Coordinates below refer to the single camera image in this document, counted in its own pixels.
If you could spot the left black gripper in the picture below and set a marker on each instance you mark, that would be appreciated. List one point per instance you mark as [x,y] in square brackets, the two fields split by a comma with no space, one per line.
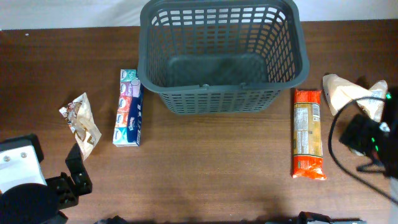
[66,189]

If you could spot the grey plastic shopping basket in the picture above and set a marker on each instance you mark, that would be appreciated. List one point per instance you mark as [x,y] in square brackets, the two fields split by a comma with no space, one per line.
[221,56]

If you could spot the beige pasta bag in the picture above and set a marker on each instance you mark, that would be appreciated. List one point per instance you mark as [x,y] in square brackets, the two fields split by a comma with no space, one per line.
[339,92]

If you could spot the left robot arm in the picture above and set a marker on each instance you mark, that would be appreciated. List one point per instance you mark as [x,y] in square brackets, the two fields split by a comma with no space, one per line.
[26,195]

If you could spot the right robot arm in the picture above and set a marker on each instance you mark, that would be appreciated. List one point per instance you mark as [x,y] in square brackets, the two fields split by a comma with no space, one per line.
[375,140]

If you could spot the brown snack pouch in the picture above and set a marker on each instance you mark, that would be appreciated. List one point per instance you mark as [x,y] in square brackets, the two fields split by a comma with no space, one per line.
[79,118]

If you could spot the Kleenex tissue multipack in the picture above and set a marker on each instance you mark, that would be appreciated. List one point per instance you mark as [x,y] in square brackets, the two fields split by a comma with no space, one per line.
[128,125]

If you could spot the orange spaghetti pasta packet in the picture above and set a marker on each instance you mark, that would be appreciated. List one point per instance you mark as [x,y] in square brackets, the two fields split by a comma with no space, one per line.
[307,137]

